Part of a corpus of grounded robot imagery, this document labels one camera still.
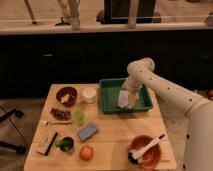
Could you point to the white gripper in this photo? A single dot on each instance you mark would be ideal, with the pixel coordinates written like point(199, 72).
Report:
point(132, 98)

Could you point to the grey towel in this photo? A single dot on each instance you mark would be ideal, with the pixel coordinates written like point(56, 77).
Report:
point(123, 99)

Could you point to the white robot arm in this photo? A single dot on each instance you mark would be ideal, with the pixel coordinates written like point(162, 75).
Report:
point(198, 155)

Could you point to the green plastic tray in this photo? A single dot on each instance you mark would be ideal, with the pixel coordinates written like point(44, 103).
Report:
point(108, 95)

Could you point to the white cup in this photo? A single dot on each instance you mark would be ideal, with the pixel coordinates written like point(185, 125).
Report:
point(89, 95)

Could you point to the blue sponge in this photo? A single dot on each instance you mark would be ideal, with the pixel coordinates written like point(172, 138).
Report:
point(86, 132)

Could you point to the green translucent cup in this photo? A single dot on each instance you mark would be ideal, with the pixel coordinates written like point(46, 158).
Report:
point(78, 117)

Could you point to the dark red bowl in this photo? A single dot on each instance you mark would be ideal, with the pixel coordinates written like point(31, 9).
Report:
point(67, 96)

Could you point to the orange bowl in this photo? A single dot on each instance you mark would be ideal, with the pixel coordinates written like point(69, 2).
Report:
point(151, 158)

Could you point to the brown grape bunch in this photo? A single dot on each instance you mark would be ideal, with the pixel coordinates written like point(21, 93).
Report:
point(60, 114)

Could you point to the wooden table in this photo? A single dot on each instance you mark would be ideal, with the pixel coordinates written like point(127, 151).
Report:
point(110, 143)

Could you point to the orange fruit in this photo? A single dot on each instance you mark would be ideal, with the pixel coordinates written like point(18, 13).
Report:
point(86, 153)

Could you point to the metal fork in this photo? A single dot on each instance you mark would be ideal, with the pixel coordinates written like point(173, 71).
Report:
point(49, 123)

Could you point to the white black eraser brush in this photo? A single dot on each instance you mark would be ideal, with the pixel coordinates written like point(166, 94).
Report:
point(46, 142)

